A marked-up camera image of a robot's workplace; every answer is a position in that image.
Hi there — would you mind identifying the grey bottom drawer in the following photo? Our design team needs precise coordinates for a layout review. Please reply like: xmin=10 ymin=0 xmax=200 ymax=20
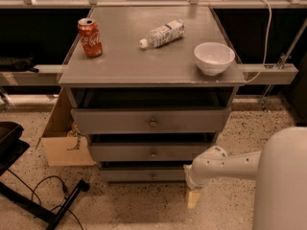
xmin=100 ymin=169 xmax=185 ymax=182

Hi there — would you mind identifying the grey top drawer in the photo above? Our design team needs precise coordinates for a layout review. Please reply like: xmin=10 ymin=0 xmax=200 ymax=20
xmin=71 ymin=107 xmax=230 ymax=134

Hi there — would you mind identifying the cardboard box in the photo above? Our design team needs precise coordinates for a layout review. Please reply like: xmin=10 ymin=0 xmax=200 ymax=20
xmin=41 ymin=89 xmax=95 ymax=167

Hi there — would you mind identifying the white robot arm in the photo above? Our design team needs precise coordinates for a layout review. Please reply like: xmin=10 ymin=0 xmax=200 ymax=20
xmin=184 ymin=126 xmax=307 ymax=230

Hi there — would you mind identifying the grey drawer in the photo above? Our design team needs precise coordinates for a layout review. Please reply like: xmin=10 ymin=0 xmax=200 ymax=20
xmin=71 ymin=107 xmax=230 ymax=134
xmin=88 ymin=143 xmax=212 ymax=162
xmin=100 ymin=169 xmax=185 ymax=182

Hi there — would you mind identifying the clear plastic water bottle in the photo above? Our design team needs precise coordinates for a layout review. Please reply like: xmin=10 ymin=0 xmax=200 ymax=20
xmin=139 ymin=19 xmax=185 ymax=49

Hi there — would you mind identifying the white bowl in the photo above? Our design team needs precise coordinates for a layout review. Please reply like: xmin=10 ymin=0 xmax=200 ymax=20
xmin=194 ymin=42 xmax=235 ymax=76

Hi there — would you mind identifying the black stand base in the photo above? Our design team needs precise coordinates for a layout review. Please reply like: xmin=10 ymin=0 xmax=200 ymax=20
xmin=0 ymin=179 xmax=90 ymax=230

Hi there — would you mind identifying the grey drawer cabinet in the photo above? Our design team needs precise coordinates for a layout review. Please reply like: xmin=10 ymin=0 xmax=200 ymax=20
xmin=59 ymin=6 xmax=244 ymax=171

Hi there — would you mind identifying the black bag on shelf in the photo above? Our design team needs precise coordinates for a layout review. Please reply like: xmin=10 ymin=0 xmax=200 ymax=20
xmin=0 ymin=57 xmax=39 ymax=73

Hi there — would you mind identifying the grey middle drawer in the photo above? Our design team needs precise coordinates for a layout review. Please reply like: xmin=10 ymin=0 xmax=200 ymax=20
xmin=88 ymin=143 xmax=212 ymax=162

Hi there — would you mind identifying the red cola can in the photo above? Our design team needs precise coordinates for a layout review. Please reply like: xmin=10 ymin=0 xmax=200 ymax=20
xmin=78 ymin=18 xmax=103 ymax=57

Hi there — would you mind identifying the white cable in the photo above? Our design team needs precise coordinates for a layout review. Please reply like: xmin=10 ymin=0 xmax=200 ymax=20
xmin=245 ymin=0 xmax=273 ymax=84

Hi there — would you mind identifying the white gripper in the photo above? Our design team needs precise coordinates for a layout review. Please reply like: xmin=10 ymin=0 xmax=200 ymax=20
xmin=184 ymin=146 xmax=227 ymax=209

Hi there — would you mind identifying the black floor cable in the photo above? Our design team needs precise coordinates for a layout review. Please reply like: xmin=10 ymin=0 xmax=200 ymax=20
xmin=7 ymin=168 xmax=84 ymax=230

